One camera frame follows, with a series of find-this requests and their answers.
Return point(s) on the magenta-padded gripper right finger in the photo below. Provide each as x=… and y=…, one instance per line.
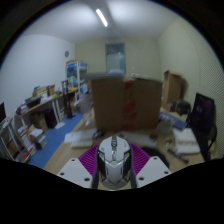
x=151, y=170

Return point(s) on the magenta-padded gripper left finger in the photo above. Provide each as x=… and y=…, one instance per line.
x=75, y=171

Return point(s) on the white and grey computer mouse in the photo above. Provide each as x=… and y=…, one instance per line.
x=114, y=163

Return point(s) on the white slim keyboard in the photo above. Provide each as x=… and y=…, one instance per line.
x=81, y=143

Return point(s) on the black marker pen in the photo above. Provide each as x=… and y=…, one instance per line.
x=177, y=155

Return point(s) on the small black round object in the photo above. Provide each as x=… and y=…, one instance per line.
x=97, y=134

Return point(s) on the low shelf unit with books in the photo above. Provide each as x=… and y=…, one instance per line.
x=23, y=141

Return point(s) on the black office chair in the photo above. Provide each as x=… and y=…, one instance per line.
x=208, y=143

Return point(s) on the black bag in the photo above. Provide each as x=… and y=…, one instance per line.
x=181, y=107

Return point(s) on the cluttered wooden side desk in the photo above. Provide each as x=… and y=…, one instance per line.
x=40, y=105

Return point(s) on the large brown cardboard box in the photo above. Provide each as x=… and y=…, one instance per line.
x=110, y=103

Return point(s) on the dark flat monitor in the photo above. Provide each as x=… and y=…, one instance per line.
x=202, y=111

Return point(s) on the tall open cardboard box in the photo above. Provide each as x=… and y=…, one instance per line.
x=173, y=88

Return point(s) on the black computer screen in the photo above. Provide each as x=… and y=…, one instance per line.
x=2, y=112

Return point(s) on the glass-door display cabinet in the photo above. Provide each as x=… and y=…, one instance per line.
x=76, y=76

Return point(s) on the long ceiling light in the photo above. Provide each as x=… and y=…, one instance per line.
x=101, y=17

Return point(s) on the round wall clock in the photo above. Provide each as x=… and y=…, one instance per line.
x=66, y=54

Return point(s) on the window with grey frame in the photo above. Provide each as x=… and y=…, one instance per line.
x=115, y=56

